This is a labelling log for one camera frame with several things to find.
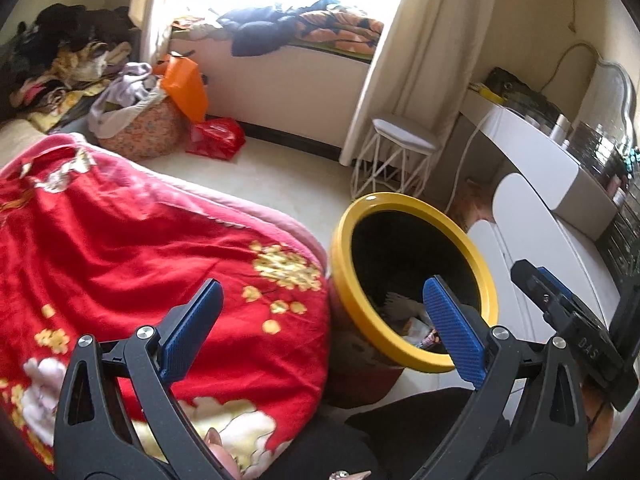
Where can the person's left hand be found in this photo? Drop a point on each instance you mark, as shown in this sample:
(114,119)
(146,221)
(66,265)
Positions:
(213,441)

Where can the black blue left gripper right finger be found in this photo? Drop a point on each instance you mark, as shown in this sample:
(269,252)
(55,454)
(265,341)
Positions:
(525,418)

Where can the orange patterned blanket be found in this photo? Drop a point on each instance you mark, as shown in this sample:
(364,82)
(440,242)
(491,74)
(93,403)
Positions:
(339,31)

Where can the cream curtain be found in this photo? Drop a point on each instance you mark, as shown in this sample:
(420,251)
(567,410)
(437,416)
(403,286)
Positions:
(152,17)
(422,66)

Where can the cream curtain right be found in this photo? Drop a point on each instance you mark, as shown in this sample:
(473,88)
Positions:
(422,66)

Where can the white dressing desk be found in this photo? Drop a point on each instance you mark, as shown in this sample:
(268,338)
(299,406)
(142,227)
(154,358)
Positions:
(566,188)

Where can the silver canister on desk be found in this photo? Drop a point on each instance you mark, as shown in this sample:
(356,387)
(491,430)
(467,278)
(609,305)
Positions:
(560,130)

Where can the lavender white clothes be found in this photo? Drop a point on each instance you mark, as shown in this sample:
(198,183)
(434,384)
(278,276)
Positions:
(135,89)

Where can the white wire stool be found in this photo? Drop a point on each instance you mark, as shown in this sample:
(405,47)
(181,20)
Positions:
(397,155)

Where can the red yellow-rimmed trash bin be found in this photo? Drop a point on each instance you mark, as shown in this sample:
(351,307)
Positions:
(389,242)

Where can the orange paper bag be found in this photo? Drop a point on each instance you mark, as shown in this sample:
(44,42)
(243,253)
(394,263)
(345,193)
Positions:
(181,79)

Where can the red plastic bag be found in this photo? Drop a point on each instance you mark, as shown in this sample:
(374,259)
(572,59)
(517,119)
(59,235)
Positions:
(217,138)

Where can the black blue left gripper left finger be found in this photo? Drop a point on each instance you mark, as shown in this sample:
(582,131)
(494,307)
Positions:
(94,437)

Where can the red floral blanket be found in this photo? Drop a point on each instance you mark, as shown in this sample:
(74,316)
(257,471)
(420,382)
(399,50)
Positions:
(94,244)

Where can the cream curtain left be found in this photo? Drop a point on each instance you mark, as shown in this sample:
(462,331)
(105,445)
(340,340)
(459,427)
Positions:
(152,17)

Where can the dark blue clothes on sill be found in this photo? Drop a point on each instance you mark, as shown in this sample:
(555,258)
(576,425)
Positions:
(259,31)

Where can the pile of clothes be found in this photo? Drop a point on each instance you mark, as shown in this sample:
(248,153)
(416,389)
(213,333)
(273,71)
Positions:
(53,69)

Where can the white chair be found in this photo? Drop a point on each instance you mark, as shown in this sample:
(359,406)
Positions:
(524,228)

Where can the floral laundry basket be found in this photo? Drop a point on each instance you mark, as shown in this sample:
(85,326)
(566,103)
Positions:
(155,132)

